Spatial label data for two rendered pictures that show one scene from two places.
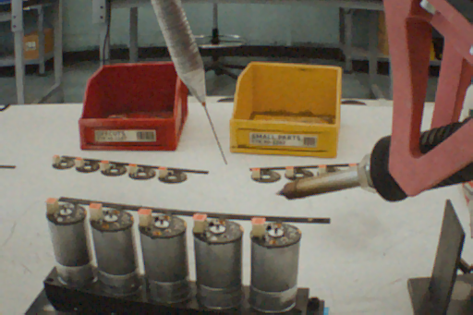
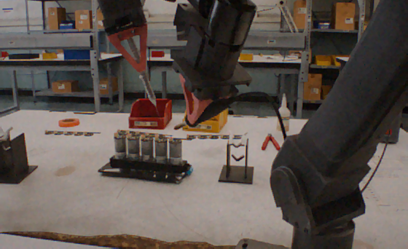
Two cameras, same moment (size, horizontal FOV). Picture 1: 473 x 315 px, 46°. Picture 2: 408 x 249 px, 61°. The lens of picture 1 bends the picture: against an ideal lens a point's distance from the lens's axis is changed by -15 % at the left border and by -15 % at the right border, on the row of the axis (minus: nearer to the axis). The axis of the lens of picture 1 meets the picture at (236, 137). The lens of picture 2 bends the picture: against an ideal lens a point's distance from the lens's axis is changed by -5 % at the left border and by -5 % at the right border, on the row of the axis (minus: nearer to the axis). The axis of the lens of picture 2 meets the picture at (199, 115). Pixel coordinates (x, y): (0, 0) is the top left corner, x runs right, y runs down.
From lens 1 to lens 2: 0.39 m
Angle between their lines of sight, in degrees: 7
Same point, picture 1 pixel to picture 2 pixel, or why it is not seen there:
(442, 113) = not seen: hidden behind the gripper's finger
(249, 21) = not seen: hidden behind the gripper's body
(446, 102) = not seen: hidden behind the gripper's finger
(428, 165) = (191, 116)
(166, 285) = (146, 156)
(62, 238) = (118, 143)
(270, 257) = (173, 146)
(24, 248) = (103, 154)
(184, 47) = (150, 92)
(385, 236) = (223, 154)
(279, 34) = (244, 89)
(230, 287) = (163, 156)
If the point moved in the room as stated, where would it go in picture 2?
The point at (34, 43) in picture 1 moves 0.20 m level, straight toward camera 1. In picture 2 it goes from (106, 85) to (106, 88)
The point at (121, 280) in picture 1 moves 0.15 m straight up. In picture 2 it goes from (134, 155) to (130, 76)
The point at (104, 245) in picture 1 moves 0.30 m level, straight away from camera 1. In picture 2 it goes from (130, 144) to (132, 109)
